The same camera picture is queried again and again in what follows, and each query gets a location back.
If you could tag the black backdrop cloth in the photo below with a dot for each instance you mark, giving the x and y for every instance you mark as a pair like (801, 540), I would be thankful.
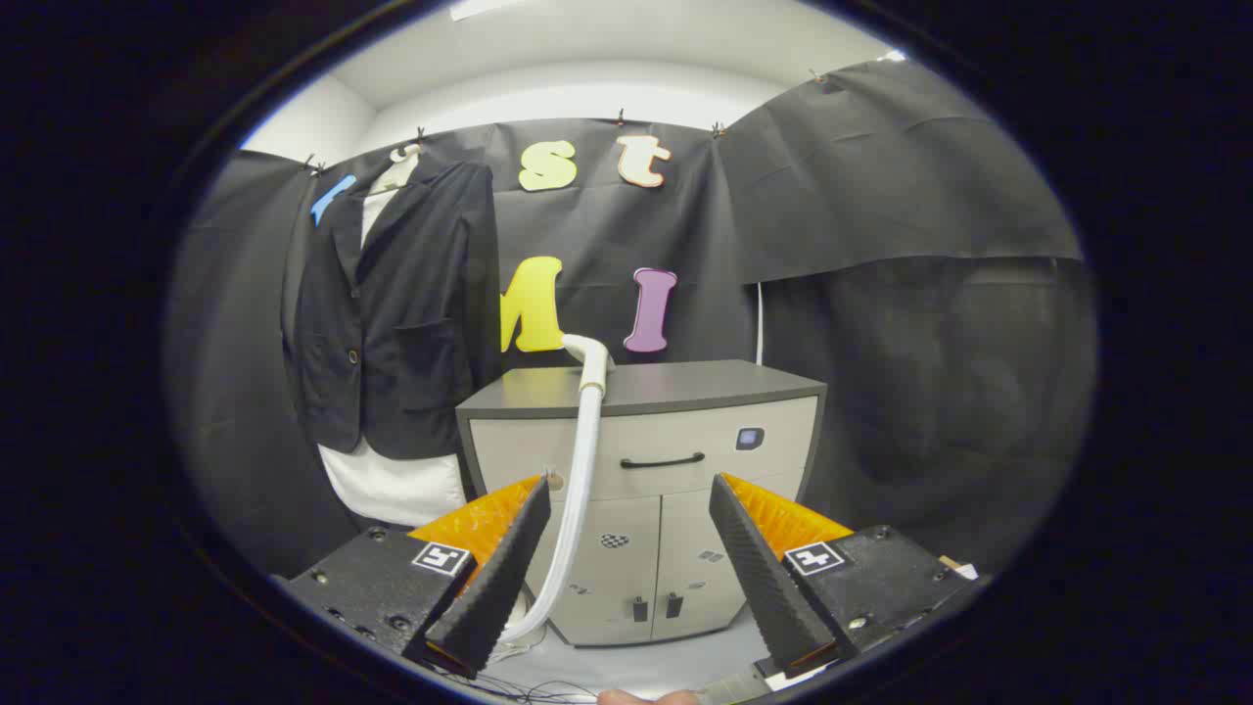
(607, 225)

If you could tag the white garment steamer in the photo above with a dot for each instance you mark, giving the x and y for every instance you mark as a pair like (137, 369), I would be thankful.
(576, 490)

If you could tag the grey cabinet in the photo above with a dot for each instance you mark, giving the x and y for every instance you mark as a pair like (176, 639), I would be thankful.
(685, 392)

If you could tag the black suit jacket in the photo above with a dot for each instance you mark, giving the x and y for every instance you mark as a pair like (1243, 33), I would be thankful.
(411, 323)

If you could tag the row of small black clips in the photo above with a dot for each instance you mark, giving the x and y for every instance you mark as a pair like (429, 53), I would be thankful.
(620, 118)

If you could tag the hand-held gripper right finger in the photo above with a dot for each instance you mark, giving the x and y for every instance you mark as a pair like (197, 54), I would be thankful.
(764, 578)

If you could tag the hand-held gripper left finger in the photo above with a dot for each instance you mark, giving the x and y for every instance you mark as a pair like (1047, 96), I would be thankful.
(499, 578)

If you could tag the small cabinet display panel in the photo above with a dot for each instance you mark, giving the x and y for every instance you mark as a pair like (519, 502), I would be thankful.
(750, 439)

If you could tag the white shirt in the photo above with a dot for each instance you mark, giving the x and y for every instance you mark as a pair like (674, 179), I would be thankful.
(392, 485)

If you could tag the cream clothes hanger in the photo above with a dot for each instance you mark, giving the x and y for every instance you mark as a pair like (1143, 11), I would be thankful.
(403, 155)

